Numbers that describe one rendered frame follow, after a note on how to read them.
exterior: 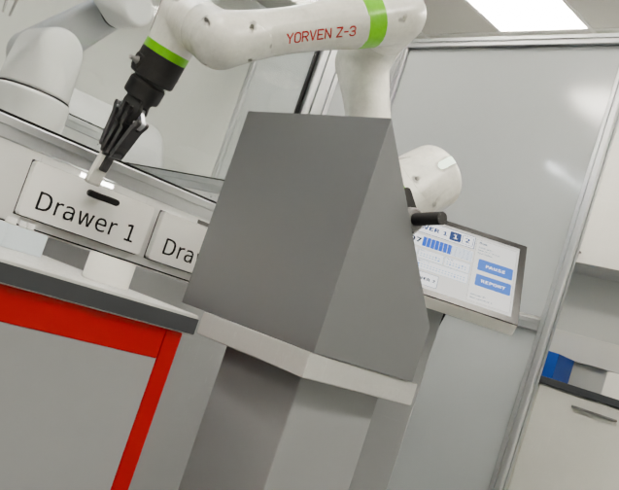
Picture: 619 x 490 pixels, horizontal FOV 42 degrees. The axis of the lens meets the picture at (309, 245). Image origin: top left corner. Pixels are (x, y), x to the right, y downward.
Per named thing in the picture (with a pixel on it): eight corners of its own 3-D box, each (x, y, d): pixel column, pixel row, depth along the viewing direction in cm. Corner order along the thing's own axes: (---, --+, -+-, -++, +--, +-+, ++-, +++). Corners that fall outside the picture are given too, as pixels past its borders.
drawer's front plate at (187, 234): (243, 291, 198) (257, 248, 199) (148, 258, 178) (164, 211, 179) (238, 289, 200) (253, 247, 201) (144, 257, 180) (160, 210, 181)
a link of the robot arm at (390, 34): (416, 53, 179) (391, 9, 182) (447, 17, 168) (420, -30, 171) (351, 65, 169) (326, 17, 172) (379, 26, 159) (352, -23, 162)
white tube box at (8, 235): (40, 258, 136) (48, 236, 136) (1, 246, 129) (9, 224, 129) (-6, 240, 142) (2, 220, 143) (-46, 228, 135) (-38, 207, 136)
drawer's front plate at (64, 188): (139, 255, 177) (155, 207, 178) (17, 214, 157) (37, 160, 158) (134, 254, 178) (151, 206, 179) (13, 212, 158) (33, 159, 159)
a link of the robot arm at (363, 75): (395, 266, 173) (371, 63, 195) (435, 233, 159) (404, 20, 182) (340, 260, 168) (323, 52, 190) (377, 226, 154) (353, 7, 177)
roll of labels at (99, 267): (87, 279, 116) (97, 253, 116) (76, 273, 122) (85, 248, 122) (133, 293, 119) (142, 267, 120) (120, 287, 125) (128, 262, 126)
